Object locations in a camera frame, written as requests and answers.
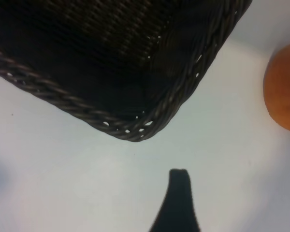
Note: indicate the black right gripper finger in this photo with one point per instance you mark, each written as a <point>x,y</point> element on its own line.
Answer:
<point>177,205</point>

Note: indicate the orange fruit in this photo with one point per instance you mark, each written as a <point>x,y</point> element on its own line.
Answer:
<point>285,91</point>

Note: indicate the dark brown wicker basket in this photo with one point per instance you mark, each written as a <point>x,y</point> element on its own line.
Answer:
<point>87,60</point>

